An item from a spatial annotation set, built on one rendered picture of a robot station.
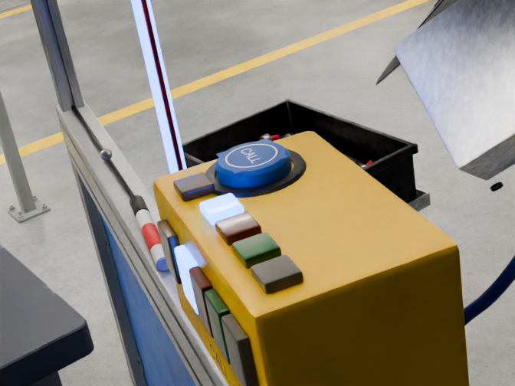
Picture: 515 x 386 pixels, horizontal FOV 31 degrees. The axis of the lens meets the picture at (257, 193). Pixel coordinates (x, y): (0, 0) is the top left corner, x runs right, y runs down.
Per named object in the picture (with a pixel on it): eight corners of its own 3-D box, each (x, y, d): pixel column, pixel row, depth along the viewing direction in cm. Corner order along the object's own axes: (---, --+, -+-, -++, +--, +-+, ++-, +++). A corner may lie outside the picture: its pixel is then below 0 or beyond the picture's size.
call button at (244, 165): (304, 184, 49) (300, 154, 49) (234, 207, 48) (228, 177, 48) (276, 158, 53) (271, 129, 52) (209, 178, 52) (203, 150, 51)
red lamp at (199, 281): (224, 336, 45) (213, 284, 44) (212, 341, 45) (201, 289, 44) (210, 314, 47) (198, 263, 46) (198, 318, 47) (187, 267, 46)
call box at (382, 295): (476, 424, 46) (463, 237, 41) (287, 504, 43) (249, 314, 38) (334, 276, 59) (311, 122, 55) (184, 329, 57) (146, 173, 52)
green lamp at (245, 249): (283, 257, 42) (281, 246, 42) (246, 270, 42) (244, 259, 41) (268, 241, 44) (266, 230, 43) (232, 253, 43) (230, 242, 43)
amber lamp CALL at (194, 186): (216, 192, 49) (214, 182, 49) (183, 203, 49) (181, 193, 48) (205, 180, 51) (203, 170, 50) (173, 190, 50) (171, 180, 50)
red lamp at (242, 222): (264, 236, 44) (261, 224, 44) (227, 247, 44) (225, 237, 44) (250, 220, 46) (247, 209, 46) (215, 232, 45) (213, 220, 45)
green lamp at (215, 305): (241, 362, 43) (230, 309, 42) (229, 367, 43) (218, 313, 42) (225, 338, 45) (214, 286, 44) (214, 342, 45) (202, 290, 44)
